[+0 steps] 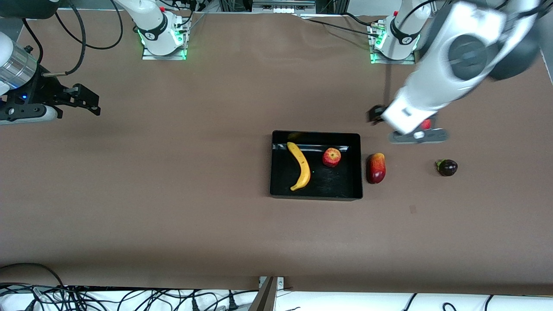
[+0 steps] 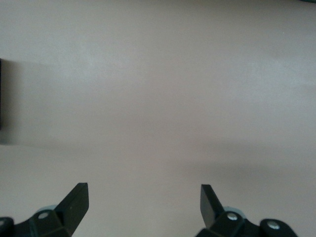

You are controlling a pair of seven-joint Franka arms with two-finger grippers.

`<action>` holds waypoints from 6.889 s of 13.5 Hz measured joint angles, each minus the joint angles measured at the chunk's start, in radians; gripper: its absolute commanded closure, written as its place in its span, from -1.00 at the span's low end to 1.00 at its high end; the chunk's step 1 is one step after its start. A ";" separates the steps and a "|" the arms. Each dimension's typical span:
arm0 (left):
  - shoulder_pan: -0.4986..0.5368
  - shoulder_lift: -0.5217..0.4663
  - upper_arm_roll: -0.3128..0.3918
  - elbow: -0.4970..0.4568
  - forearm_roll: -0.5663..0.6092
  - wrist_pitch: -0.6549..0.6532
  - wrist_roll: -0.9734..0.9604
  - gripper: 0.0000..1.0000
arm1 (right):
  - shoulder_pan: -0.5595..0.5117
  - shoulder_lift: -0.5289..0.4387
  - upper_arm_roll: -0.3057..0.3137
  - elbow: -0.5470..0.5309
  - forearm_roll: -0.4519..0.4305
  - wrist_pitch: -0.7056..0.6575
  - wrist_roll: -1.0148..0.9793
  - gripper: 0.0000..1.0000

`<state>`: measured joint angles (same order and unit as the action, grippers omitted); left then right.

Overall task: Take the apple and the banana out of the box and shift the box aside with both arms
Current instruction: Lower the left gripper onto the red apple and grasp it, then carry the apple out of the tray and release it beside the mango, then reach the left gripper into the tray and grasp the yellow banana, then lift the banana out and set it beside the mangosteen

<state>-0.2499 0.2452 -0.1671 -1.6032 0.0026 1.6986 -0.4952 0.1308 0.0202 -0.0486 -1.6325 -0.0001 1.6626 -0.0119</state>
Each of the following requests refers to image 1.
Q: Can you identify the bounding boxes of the dark purple eggplant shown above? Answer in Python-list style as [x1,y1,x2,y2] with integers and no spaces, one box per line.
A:
[435,159,458,177]

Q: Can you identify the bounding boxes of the tangled black cable bundle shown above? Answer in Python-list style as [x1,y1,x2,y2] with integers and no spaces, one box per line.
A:
[0,283,260,311]

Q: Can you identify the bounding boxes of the grey metal camera pole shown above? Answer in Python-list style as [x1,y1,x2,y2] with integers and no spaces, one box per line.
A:
[249,276,286,311]

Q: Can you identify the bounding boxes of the short black table cable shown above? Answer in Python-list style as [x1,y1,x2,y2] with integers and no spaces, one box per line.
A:
[341,12,378,27]

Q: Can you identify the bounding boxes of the long black table cable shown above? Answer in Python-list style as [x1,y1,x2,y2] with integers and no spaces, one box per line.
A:
[302,17,381,37]

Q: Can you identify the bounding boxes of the black looping cable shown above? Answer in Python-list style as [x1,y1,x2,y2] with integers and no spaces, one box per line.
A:
[55,0,124,50]

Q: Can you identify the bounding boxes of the black cable with metal plug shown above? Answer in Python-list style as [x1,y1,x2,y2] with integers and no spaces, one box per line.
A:
[42,0,87,78]

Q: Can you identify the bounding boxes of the white power strip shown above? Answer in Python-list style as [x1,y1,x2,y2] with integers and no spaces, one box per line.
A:
[252,0,316,14]

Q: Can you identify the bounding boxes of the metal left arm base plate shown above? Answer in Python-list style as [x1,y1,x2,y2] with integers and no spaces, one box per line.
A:
[369,22,416,65]

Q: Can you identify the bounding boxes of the black rectangular plastic tray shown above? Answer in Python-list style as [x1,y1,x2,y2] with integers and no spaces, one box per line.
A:
[270,130,363,201]

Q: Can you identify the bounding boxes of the red yellow apple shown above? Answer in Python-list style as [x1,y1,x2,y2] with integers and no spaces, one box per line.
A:
[322,147,342,168]

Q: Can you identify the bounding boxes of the yellow banana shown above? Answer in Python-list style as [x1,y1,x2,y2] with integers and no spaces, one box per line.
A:
[287,142,311,191]

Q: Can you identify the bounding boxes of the red yellow mango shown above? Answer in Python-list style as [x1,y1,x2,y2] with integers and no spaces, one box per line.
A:
[366,152,386,184]

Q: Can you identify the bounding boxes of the white bench board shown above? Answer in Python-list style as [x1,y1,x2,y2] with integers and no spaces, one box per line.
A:
[0,285,553,311]

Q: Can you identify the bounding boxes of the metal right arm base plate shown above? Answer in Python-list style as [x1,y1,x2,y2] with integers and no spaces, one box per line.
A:
[142,17,187,60]

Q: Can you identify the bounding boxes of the thick black arcing cable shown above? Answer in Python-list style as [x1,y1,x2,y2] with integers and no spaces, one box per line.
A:
[0,262,66,288]

